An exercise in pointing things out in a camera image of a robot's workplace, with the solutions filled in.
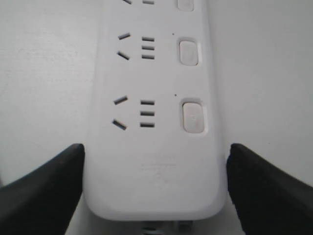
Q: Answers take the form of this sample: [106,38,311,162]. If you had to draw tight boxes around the grey power cable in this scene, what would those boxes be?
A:
[140,220,162,235]

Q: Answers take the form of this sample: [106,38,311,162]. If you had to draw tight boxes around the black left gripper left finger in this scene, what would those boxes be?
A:
[0,143,85,235]

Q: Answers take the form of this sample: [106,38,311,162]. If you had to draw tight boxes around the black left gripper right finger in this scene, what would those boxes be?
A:
[226,143,313,235]

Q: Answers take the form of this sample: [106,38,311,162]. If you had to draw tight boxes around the white power strip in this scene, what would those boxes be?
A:
[83,0,227,221]

